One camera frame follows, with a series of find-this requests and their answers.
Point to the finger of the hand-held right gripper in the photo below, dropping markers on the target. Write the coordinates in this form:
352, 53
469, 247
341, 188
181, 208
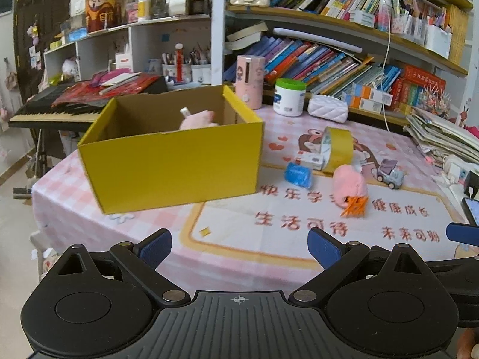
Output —
466, 265
462, 233

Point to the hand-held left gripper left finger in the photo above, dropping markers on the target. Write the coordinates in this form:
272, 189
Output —
155, 246

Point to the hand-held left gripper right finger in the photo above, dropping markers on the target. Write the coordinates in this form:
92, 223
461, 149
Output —
325, 248

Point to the yellow cardboard box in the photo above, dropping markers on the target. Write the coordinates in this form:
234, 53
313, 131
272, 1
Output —
168, 168

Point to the white staple box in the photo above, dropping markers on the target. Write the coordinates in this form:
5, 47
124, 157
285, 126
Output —
312, 160

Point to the black smartphone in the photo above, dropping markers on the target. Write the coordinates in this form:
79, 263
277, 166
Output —
472, 211

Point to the pink checked printed tablecloth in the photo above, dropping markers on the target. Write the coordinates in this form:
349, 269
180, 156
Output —
262, 232

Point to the white charger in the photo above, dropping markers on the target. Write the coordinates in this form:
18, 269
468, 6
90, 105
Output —
454, 168

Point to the pink plush toy orange feet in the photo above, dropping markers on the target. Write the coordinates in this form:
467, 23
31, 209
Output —
348, 183

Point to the blue packet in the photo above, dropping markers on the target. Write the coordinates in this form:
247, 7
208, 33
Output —
298, 175

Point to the grey toy car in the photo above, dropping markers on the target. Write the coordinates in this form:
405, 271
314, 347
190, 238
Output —
390, 175

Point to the yellow tape roll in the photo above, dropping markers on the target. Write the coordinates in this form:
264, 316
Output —
340, 149

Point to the stack of papers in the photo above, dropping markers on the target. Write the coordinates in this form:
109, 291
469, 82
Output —
441, 134

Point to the pink plush toy with tag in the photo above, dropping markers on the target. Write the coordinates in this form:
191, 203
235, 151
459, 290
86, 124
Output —
198, 119

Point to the white quilted pouch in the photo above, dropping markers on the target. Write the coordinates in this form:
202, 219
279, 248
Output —
327, 108

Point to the black keyboard stand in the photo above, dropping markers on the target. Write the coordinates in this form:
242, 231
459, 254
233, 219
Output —
37, 157

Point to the red boxed book set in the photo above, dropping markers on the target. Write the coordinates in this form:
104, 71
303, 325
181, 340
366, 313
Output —
421, 86

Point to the white tub green lid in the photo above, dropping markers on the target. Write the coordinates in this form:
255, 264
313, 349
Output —
289, 99

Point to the small blue orange boxes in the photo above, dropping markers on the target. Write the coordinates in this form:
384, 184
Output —
368, 98

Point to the red plastic bags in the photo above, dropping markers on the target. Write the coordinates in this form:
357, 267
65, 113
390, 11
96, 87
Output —
112, 91

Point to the white card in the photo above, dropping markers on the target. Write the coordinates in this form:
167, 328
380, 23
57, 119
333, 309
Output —
119, 78

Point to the black electronic keyboard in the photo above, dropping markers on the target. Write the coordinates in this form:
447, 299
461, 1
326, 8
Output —
45, 114

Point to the white pen holder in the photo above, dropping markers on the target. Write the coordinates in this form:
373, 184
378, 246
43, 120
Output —
171, 73
200, 74

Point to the purple cloth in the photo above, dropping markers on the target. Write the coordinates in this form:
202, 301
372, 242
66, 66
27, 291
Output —
100, 78

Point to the blue card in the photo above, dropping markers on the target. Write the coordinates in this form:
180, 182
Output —
154, 65

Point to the row of colourful books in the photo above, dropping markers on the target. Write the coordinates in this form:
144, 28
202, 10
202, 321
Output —
318, 67

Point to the pink cylinder device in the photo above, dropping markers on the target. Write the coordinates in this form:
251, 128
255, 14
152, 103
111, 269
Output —
249, 82

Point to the red hanging tassel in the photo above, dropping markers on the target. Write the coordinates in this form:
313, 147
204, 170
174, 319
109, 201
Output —
179, 63

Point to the white red small box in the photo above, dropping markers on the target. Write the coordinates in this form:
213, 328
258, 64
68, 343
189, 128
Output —
123, 59

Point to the white plastic bag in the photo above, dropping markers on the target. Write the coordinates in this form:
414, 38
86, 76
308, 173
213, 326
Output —
70, 67

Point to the white shelf unit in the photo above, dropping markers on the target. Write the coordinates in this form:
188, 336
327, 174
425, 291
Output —
93, 45

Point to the row of pen cups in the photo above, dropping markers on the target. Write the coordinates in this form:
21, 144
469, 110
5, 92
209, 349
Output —
419, 22

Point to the blue lidded box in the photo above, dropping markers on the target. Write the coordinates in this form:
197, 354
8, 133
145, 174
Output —
76, 34

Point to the wooden bookshelf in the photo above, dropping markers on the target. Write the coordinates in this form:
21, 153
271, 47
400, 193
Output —
219, 26

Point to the white bottle yellow label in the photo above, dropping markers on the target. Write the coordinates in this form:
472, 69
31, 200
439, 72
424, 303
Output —
144, 7

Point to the cartoon figure paper box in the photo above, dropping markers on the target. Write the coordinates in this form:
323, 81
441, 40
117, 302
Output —
103, 9

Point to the dark wooden door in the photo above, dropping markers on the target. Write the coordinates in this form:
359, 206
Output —
41, 11

